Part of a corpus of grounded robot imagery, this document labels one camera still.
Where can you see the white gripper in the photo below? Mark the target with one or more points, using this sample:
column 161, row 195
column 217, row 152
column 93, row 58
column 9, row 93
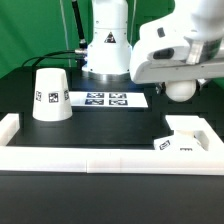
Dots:
column 178, row 48

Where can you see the white lamp bulb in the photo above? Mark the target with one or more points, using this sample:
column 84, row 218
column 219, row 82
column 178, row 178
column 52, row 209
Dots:
column 180, row 91

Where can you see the white lamp base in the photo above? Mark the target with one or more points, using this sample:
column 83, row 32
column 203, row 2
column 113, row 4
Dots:
column 179, row 141

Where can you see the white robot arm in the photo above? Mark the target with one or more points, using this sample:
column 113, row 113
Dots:
column 109, row 54

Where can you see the white lamp shade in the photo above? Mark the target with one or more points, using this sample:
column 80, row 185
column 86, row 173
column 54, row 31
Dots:
column 51, row 95

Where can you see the white marker sheet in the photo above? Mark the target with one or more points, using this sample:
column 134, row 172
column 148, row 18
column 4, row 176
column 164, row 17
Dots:
column 108, row 99

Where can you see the white U-shaped fence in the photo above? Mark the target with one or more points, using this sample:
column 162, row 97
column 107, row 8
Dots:
column 209, row 161

